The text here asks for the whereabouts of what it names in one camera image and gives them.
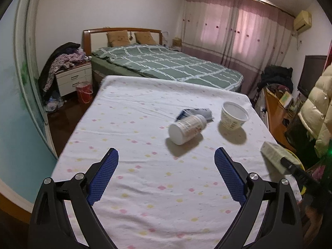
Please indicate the red bucket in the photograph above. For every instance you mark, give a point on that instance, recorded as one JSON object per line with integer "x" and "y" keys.
{"x": 84, "y": 93}

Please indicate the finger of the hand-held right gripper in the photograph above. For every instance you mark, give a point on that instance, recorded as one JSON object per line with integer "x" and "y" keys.
{"x": 295, "y": 170}

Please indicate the dark clothes pile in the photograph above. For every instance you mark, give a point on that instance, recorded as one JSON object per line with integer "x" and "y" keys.
{"x": 276, "y": 76}

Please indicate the black television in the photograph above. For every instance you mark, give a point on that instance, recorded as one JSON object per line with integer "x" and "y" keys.
{"x": 312, "y": 75}

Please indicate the cream yogurt cup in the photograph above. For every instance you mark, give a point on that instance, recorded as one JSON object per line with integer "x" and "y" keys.
{"x": 232, "y": 120}

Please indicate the pink curtains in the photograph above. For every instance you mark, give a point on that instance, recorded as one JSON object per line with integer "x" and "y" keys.
{"x": 233, "y": 31}

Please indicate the green checked quilt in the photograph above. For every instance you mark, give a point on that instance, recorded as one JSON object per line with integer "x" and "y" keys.
{"x": 168, "y": 64}

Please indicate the cream puffer jacket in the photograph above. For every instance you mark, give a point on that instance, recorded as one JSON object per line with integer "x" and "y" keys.
{"x": 320, "y": 96}

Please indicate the brown pillow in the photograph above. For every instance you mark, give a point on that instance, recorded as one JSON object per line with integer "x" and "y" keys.
{"x": 118, "y": 38}
{"x": 145, "y": 37}

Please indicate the air conditioner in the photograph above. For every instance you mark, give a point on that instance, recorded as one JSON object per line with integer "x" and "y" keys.
{"x": 302, "y": 22}

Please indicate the pale green paper box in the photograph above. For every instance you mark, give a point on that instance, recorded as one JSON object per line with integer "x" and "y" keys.
{"x": 272, "y": 154}

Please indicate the white spotted sheet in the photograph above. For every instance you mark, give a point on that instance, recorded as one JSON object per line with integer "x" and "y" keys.
{"x": 134, "y": 124}

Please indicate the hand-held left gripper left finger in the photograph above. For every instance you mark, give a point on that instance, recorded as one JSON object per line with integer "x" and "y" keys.
{"x": 103, "y": 176}

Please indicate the white pill bottle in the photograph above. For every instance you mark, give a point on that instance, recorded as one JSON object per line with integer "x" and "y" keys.
{"x": 185, "y": 131}

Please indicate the green book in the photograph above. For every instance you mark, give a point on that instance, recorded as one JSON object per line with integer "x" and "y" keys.
{"x": 285, "y": 99}

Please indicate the wooden desk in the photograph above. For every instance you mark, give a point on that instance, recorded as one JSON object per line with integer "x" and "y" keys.
{"x": 275, "y": 114}

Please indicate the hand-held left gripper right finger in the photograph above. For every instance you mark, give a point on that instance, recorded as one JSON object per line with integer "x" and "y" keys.
{"x": 229, "y": 176}

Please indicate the pile of clothes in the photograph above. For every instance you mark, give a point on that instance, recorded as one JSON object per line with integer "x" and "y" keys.
{"x": 59, "y": 62}

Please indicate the yellow rimmed bin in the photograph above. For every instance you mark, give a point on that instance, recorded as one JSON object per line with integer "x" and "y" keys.
{"x": 298, "y": 160}

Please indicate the white nightstand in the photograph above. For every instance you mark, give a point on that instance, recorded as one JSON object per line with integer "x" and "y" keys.
{"x": 74, "y": 76}

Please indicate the blue grey cloth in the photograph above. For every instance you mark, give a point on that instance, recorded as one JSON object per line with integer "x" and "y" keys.
{"x": 194, "y": 112}

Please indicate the sliding wardrobe door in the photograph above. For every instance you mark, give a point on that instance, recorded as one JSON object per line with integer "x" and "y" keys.
{"x": 15, "y": 83}

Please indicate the plastic bags on floor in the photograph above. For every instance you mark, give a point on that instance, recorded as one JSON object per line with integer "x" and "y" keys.
{"x": 54, "y": 104}

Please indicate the wooden bed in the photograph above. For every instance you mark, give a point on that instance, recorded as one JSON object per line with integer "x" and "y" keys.
{"x": 96, "y": 39}

